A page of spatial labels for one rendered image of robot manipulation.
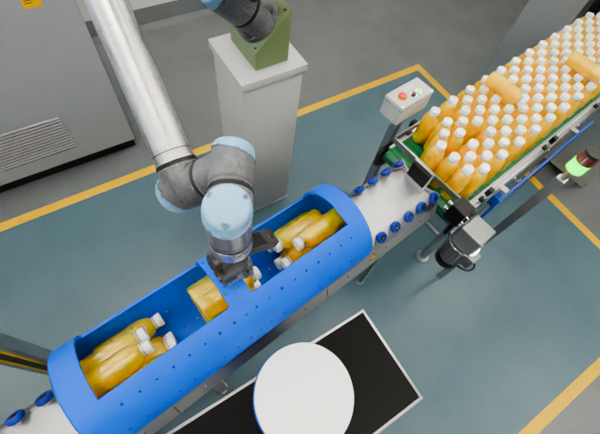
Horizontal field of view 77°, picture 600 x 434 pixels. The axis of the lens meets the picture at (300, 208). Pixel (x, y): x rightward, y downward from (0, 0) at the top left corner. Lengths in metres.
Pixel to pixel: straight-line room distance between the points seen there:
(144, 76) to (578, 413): 2.66
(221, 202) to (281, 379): 0.63
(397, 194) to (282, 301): 0.75
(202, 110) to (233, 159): 2.33
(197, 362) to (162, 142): 0.53
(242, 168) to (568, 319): 2.52
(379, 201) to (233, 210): 0.95
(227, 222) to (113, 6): 0.51
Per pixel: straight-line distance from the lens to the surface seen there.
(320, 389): 1.16
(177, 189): 0.82
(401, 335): 2.37
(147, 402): 1.04
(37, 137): 2.64
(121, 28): 0.92
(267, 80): 1.65
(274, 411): 1.14
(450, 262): 1.91
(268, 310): 1.03
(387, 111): 1.70
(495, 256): 2.83
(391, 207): 1.54
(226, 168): 0.72
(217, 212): 0.66
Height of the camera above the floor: 2.18
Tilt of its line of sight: 60 degrees down
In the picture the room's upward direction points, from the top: 12 degrees clockwise
